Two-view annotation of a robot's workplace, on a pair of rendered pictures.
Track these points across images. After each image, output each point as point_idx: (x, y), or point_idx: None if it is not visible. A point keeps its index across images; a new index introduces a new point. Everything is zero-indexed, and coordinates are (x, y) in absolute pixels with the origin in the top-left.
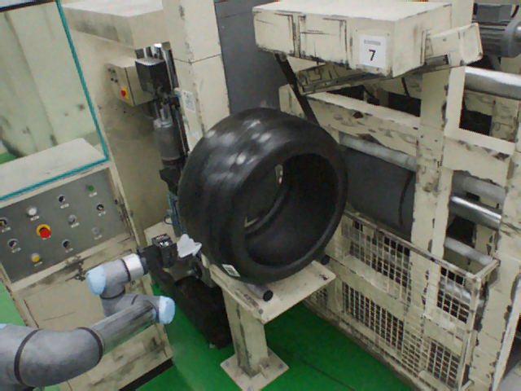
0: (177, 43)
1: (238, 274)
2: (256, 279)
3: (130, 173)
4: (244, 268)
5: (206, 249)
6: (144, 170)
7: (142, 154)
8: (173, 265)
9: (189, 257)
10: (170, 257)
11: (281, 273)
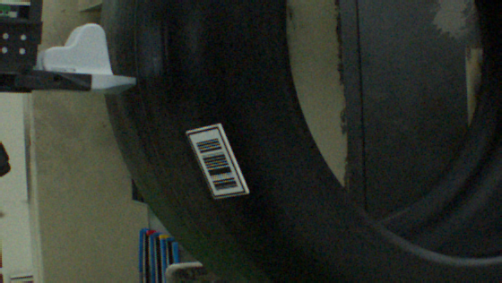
0: None
1: (241, 180)
2: (320, 254)
3: (72, 237)
4: (273, 167)
5: (145, 85)
6: (110, 244)
7: (115, 195)
8: (12, 85)
9: (74, 81)
10: (12, 55)
11: (423, 273)
